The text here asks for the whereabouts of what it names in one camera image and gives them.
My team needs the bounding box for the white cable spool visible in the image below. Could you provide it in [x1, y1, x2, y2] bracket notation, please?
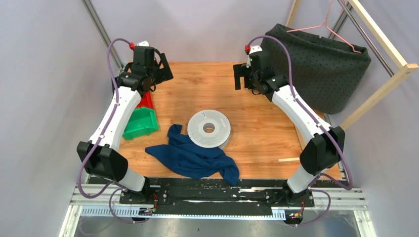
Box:
[187, 110, 232, 149]

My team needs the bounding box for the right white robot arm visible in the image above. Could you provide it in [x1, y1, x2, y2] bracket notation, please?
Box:
[233, 51, 345, 205]

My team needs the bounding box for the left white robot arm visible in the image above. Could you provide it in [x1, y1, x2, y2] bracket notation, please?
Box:
[77, 45, 173, 203]

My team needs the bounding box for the red plastic bin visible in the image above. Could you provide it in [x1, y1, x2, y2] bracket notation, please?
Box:
[135, 92, 154, 110]

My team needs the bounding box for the green plastic bin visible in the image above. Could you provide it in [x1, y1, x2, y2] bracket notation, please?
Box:
[123, 107, 159, 140]

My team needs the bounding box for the dark dotted fabric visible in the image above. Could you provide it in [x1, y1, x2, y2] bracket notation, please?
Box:
[260, 24, 371, 115]

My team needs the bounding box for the blue cloth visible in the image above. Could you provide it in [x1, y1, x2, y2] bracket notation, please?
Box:
[145, 124, 240, 186]

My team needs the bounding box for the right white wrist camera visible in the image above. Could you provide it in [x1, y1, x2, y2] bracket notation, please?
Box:
[249, 45, 263, 55]

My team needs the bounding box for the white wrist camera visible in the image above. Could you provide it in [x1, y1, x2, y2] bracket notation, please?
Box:
[249, 45, 263, 55]
[136, 40, 150, 47]

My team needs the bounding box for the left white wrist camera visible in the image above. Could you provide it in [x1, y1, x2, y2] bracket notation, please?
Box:
[136, 40, 150, 47]

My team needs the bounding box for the pink wire hanger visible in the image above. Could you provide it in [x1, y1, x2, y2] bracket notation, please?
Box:
[287, 0, 362, 54]

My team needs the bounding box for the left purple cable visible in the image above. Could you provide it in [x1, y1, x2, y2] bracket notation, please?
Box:
[76, 38, 155, 224]

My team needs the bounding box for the purple cable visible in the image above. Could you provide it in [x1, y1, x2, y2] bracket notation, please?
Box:
[247, 35, 354, 228]
[76, 38, 155, 224]

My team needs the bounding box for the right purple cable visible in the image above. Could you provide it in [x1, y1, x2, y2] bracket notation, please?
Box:
[247, 35, 354, 228]

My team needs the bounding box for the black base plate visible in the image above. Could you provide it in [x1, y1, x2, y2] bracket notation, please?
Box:
[96, 177, 314, 219]

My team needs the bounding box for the aluminium rail frame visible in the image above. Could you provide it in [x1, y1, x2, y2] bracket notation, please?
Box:
[60, 183, 376, 237]

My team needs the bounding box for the wooden frame rack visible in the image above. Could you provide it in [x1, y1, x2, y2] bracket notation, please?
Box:
[278, 0, 419, 163]

